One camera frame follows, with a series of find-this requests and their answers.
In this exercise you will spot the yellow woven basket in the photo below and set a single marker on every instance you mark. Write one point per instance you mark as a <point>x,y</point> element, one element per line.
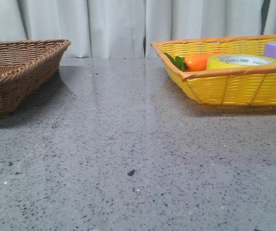
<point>245,86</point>

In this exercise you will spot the yellow tape roll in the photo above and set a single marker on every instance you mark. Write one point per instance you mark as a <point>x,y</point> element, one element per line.
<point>221,61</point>

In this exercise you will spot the brown wicker basket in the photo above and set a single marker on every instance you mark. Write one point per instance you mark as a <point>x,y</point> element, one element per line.
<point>24,66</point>

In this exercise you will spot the orange plastic carrot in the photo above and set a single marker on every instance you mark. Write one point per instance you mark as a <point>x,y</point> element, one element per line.
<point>192,63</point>

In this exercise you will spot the small black debris crumb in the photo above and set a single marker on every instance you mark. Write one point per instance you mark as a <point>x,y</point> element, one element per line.
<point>130,173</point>

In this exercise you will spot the white curtain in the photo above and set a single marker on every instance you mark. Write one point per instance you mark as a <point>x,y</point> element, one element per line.
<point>126,28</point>

